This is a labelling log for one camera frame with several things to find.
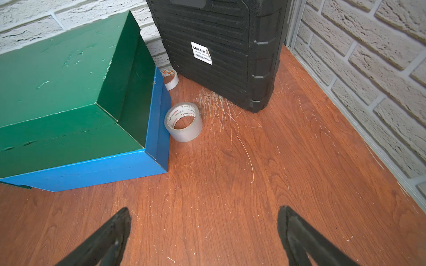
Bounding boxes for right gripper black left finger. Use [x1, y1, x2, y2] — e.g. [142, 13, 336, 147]
[57, 207, 132, 266]

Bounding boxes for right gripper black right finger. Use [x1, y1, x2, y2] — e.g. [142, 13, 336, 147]
[277, 206, 357, 266]

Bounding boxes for blue shoebox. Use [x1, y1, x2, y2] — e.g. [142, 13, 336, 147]
[1, 63, 171, 192]

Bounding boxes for green shoebox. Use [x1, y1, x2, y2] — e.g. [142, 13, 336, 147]
[1, 12, 156, 179]

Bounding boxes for tape roll front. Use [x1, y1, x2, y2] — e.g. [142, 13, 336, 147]
[164, 102, 203, 143]

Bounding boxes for black tool case orange latches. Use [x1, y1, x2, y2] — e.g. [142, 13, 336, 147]
[148, 0, 290, 113]

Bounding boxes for tape roll near wall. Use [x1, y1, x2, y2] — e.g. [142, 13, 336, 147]
[160, 68, 179, 91]

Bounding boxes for right aluminium corner post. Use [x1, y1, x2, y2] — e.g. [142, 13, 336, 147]
[282, 0, 306, 49]

